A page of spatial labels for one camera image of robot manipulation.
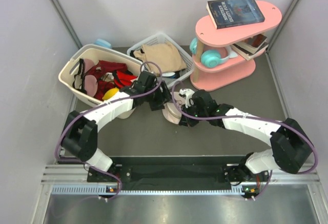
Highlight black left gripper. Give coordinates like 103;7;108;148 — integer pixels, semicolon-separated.
144;80;176;111

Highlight yellow bra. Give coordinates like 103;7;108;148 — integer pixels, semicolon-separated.
102;88;119;101

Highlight beige folded garment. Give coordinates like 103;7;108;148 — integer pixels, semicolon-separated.
131;42;187;73

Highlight cream plastic laundry basket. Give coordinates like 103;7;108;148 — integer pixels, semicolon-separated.
58;44;141;107

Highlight stack of books on shelf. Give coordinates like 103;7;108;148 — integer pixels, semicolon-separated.
231;34;269;60

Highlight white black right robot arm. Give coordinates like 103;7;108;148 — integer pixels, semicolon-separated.
179;89;312;184

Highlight white perforated plastic basket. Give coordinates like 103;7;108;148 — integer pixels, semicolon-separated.
127;33;194;88

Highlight pink two-tier shelf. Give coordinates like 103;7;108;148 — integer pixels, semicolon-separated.
190;1;282;91

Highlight pink bra with black straps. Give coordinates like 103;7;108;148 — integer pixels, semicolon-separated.
72;58;98;97

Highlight teal cat-ear headphones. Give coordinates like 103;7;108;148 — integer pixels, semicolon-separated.
200;46;238;69

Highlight dark red lace bra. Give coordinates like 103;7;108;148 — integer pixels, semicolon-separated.
89;60;128;100

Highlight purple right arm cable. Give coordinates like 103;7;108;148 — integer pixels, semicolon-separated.
171;80;315;199

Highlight dark blue paperback book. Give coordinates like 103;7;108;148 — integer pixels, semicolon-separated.
207;0;265;29

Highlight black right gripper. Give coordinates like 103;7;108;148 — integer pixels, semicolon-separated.
179;101;208;128

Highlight light blue container lid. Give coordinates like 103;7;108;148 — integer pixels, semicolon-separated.
94;38;112;49

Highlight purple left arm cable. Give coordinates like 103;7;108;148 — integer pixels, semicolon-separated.
54;61;163;199

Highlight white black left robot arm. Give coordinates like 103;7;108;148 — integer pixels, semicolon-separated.
59;71;171;181

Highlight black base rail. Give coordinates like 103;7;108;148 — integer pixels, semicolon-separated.
83;156;270;195

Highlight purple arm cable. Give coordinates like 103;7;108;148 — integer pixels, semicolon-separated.
171;80;315;199
54;61;163;199

